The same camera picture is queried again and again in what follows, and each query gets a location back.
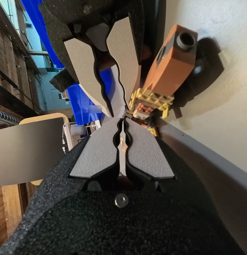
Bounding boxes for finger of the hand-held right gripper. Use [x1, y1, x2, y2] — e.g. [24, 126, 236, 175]
[106, 16, 142, 109]
[63, 38, 114, 118]

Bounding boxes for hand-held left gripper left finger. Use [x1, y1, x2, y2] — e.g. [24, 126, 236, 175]
[69, 118, 123, 178]

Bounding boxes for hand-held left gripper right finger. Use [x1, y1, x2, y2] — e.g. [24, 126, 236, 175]
[123, 118, 175, 180]

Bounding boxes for blue plastic bin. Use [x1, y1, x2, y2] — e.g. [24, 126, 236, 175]
[67, 67, 114, 125]

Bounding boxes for brown tan brick model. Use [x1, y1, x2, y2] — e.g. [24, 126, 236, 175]
[129, 24, 198, 128]

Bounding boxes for stack of blue bins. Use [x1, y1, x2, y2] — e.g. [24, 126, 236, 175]
[20, 0, 65, 69]

